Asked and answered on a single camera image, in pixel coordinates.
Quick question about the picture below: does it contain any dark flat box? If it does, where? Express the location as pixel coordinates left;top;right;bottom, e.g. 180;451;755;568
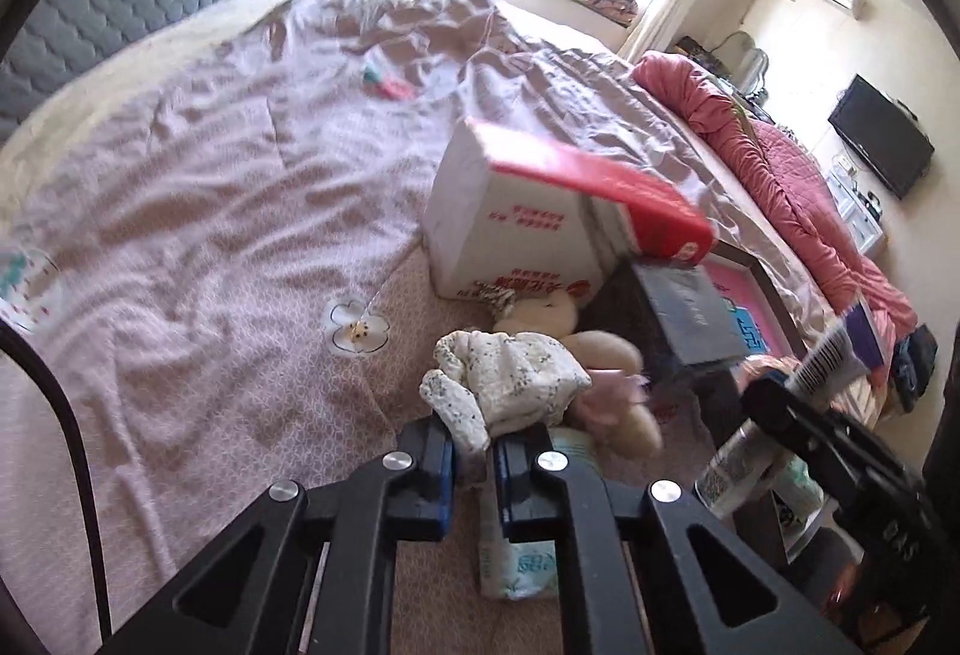
630;261;751;393

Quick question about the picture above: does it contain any dresser mirror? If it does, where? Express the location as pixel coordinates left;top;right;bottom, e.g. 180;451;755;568
705;29;773;101

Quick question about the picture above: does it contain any silver printed packet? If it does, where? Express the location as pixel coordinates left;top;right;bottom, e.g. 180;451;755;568
697;419;781;513

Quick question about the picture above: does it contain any white drawer cabinet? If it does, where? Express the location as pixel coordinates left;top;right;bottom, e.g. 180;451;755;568
829;167;890;251

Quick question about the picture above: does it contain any dark clothes pile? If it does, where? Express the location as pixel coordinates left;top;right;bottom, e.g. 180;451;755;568
889;325;938;412

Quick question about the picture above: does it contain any brown tray with pink print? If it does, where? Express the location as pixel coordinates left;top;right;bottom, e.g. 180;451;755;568
585;242;811;453

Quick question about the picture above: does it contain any pink rolled towel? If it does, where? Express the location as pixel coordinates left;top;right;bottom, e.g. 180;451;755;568
739;355;807;393

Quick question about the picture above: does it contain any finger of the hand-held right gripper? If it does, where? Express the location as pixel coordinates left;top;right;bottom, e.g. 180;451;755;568
742;374;925;522

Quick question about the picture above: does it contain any beige plush toy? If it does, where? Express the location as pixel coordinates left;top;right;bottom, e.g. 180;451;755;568
491;291;665;457

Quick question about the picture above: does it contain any red and white cardboard box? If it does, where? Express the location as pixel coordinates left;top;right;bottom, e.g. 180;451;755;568
420;119;717;304

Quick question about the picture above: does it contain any pink quilt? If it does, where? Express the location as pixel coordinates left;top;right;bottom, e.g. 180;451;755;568
630;51;920;333

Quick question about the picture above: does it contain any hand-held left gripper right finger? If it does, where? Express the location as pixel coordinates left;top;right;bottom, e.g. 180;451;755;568
491;422;863;655

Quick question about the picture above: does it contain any green white tissue pack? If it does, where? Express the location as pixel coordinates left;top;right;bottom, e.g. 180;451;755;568
478;430;601;602

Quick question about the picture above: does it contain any black cable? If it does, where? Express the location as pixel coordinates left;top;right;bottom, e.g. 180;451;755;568
0;317;113;633

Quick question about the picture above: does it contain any black television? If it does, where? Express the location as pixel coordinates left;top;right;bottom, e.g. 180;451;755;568
829;74;935;200

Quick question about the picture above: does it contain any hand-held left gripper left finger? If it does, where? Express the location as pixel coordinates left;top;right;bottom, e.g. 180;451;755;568
97;419;458;655

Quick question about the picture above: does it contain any purple tube with barcode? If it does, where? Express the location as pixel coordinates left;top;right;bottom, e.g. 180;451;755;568
784;299;890;393

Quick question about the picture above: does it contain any white floral cloth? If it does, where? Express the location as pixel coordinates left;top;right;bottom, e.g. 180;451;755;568
420;329;593;468

